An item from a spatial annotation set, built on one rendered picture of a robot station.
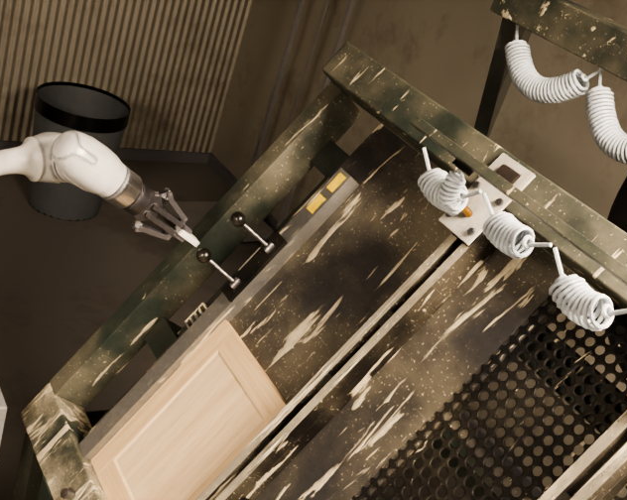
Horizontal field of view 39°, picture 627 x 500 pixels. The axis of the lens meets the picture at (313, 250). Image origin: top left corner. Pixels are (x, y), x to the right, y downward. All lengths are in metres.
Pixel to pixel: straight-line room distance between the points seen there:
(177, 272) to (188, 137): 4.12
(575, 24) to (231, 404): 1.25
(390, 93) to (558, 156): 2.08
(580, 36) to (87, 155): 1.23
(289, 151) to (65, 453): 0.95
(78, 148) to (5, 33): 3.80
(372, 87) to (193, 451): 0.95
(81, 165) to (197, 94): 4.39
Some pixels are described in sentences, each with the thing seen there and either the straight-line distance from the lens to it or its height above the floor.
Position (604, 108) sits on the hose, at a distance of 2.26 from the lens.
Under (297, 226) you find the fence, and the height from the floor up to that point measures 1.56.
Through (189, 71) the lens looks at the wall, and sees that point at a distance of 6.23.
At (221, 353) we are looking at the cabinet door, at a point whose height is 1.26.
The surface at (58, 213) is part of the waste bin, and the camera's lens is 5.29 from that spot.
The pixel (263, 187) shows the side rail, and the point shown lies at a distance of 2.34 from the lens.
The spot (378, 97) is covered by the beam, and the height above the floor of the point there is 1.89.
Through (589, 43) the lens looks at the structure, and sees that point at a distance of 2.34.
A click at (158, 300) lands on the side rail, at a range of 2.39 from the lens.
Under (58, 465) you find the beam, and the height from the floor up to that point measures 0.85.
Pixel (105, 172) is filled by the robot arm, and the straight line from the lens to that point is 1.99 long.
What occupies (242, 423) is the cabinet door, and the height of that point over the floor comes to 1.21.
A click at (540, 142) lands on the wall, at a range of 4.21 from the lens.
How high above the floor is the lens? 2.43
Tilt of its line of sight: 25 degrees down
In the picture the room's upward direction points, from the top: 19 degrees clockwise
